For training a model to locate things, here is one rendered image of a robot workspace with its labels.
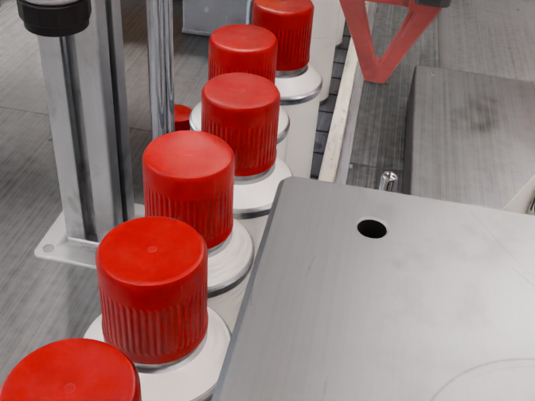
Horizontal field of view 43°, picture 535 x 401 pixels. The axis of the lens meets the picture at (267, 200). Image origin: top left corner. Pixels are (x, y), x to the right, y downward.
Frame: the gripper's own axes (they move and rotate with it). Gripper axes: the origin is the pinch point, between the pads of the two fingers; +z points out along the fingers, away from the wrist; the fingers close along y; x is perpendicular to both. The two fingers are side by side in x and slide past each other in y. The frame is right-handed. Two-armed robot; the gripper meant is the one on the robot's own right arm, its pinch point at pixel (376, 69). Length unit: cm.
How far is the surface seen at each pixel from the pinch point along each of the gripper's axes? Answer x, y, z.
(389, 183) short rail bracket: -2.3, -2.8, 7.1
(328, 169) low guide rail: 2.3, 2.0, 10.1
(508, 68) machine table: -17, 45, 19
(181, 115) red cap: 18.4, 14.8, 15.4
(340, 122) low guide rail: 2.2, 9.6, 10.2
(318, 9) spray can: 6.1, 17.4, 3.4
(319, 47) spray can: 5.5, 17.6, 7.1
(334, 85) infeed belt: 3.9, 23.1, 13.7
